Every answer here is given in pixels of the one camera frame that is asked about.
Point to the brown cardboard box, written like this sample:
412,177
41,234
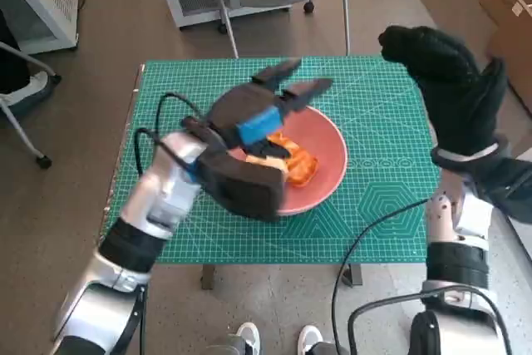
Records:
511,6

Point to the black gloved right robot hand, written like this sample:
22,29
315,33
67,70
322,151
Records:
457,97

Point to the glazed rectangular toy bread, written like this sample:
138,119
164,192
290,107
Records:
301,166

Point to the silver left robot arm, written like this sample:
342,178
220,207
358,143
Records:
162,188

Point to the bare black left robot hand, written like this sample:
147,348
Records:
237,105

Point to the round toy bread roll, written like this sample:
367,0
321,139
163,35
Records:
270,161

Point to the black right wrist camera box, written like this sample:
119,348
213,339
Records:
507,188

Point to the pink bowl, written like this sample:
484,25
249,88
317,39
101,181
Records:
324,143

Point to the grey chair with metal legs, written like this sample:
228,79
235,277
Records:
16,99

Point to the green cutting mat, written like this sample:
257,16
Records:
374,122

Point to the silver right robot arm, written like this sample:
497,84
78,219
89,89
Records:
457,263

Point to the person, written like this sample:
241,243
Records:
12,60

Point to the dark table leg bracket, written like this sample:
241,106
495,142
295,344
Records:
351,276
207,278

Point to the person's foot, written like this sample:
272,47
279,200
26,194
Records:
248,336
309,338

